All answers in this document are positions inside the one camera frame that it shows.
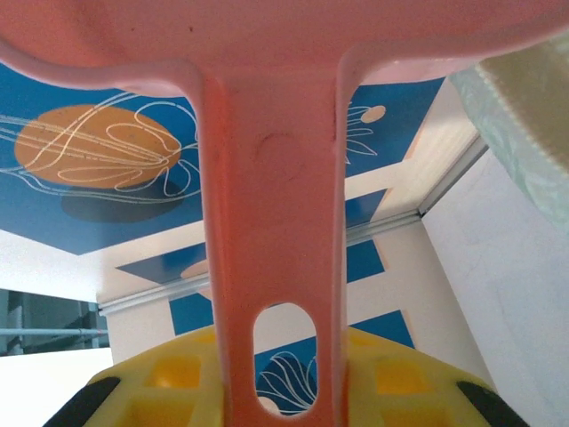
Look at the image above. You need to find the grey metal pipe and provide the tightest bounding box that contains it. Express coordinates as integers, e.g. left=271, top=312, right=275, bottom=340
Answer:
left=0, top=326, right=110, bottom=339

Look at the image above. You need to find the pink plastic dustpan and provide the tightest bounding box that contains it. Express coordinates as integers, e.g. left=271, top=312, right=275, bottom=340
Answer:
left=0, top=0, right=569, bottom=427

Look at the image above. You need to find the aluminium table edge rail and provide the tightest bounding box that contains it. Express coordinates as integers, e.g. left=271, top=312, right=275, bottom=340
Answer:
left=417, top=144, right=488, bottom=219

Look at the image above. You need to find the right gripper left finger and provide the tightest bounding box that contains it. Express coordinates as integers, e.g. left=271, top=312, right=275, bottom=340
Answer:
left=44, top=326, right=233, bottom=427

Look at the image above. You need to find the aluminium corner post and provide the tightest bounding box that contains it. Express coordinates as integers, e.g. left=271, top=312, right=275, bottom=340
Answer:
left=96, top=208, right=423, bottom=318

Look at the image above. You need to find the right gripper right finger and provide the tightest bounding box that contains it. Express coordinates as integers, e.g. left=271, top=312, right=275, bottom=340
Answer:
left=343, top=326, right=531, bottom=427

